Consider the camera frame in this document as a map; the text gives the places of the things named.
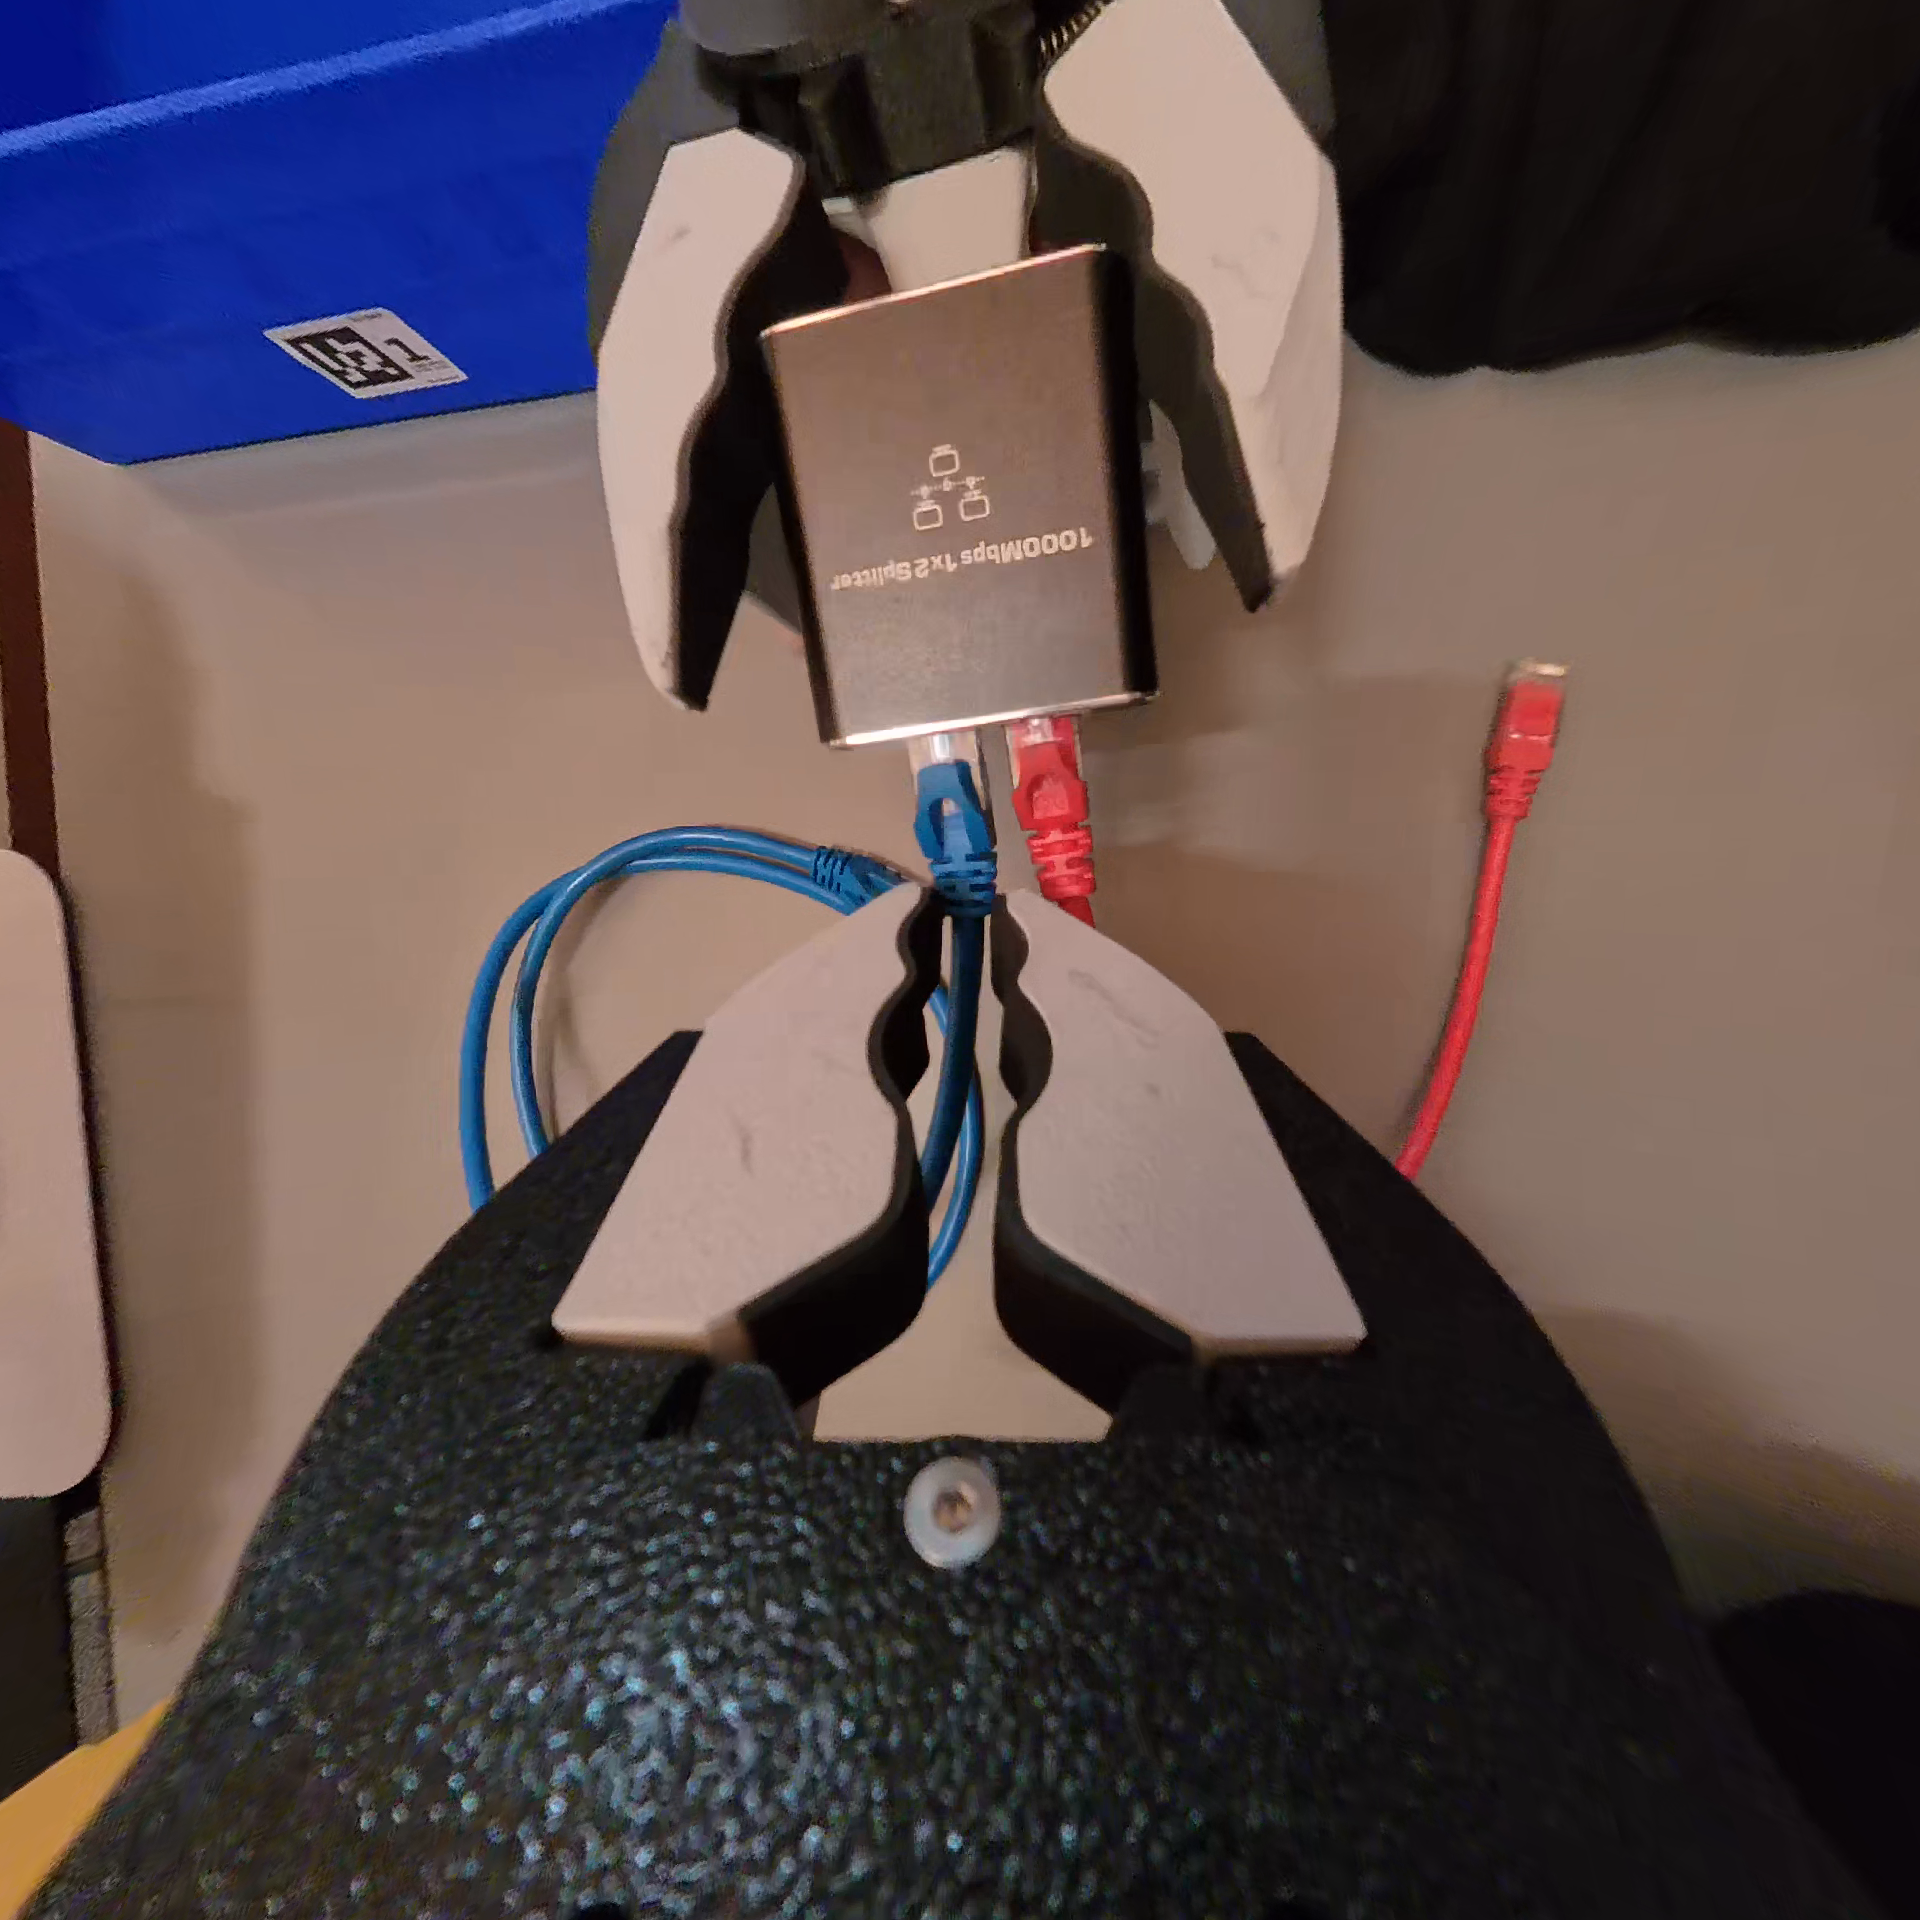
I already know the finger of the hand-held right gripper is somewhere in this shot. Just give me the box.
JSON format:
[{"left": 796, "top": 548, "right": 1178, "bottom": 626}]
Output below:
[
  {"left": 594, "top": 138, "right": 816, "bottom": 719},
  {"left": 1046, "top": 0, "right": 1348, "bottom": 619}
]

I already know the blue network cable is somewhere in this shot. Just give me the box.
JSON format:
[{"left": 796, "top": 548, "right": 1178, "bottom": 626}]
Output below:
[{"left": 456, "top": 732, "right": 1002, "bottom": 1292}]

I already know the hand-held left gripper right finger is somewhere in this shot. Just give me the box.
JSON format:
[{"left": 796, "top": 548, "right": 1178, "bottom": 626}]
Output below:
[{"left": 986, "top": 889, "right": 1368, "bottom": 1420}]

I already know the grey desk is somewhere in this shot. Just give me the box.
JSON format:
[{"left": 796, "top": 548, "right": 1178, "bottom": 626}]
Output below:
[{"left": 31, "top": 337, "right": 1920, "bottom": 1728}]

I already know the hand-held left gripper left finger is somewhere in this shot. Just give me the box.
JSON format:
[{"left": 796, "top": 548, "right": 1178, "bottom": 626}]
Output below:
[{"left": 552, "top": 885, "right": 943, "bottom": 1408}]

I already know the red network cable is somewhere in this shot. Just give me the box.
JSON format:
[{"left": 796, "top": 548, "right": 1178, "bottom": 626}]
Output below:
[{"left": 1008, "top": 656, "right": 1573, "bottom": 1183}]

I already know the person's right forearm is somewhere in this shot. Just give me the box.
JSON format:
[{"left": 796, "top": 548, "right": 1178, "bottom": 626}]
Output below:
[{"left": 1316, "top": 0, "right": 1920, "bottom": 381}]

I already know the instruction sheet document stand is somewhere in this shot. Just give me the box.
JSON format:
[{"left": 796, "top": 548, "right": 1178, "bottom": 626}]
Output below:
[{"left": 0, "top": 846, "right": 118, "bottom": 1503}]

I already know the blue plastic bin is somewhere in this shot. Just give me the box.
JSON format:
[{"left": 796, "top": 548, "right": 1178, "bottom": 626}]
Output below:
[{"left": 0, "top": 0, "right": 684, "bottom": 469}]

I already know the black network splitter box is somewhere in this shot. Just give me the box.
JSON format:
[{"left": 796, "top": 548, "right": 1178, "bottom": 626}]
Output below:
[{"left": 757, "top": 245, "right": 1162, "bottom": 752}]

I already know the yellow plastic bin with divider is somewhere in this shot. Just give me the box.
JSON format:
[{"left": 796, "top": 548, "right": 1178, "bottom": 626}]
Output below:
[{"left": 0, "top": 1698, "right": 172, "bottom": 1920}]

